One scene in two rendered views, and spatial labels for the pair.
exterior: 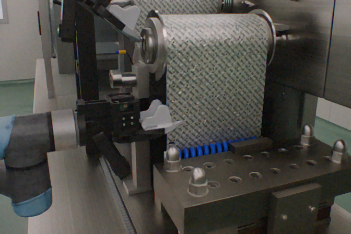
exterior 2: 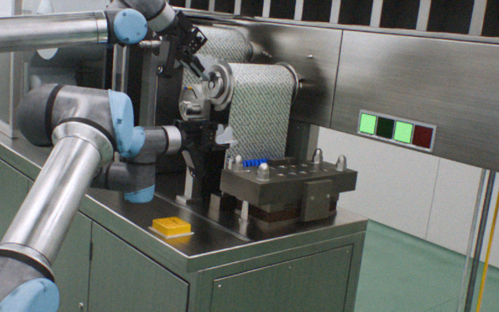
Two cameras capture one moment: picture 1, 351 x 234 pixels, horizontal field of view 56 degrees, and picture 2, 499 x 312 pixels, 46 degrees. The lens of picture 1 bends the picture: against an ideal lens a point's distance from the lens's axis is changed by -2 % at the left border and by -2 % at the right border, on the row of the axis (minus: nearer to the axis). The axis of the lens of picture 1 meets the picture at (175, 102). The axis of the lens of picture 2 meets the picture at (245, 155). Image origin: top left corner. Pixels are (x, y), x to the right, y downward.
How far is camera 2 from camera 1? 1.06 m
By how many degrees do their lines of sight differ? 21
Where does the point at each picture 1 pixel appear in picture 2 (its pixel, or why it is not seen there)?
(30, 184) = (149, 176)
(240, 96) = (273, 125)
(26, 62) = not seen: outside the picture
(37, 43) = not seen: outside the picture
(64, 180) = (122, 197)
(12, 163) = (141, 159)
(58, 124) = (171, 134)
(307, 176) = (324, 175)
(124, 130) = (206, 142)
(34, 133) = (158, 138)
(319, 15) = (328, 70)
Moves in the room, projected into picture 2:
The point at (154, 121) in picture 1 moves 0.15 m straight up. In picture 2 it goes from (223, 138) to (228, 84)
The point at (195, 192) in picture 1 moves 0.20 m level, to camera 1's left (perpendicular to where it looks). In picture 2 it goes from (262, 177) to (189, 177)
